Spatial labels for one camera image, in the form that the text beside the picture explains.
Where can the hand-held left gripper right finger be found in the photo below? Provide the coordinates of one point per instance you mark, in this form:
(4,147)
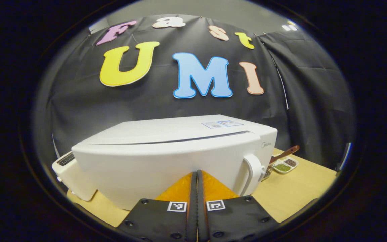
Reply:
(233,218)

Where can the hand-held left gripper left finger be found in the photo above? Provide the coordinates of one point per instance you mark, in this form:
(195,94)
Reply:
(166,222)

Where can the white microwave oven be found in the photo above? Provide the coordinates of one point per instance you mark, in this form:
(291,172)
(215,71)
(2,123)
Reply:
(153,158)

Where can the white divided condiment tray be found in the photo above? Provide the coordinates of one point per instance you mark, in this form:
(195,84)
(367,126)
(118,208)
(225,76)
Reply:
(285,165)

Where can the wooden spoon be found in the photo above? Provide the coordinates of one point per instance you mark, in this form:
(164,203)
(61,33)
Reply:
(286,153)

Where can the white toaster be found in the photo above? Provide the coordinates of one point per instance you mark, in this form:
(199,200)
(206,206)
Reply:
(76,178)

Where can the black backdrop cloth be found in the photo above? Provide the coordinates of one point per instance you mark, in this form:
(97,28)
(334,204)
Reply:
(307,101)

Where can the small ceiling light panel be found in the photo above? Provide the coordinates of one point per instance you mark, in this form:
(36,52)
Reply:
(289,27)

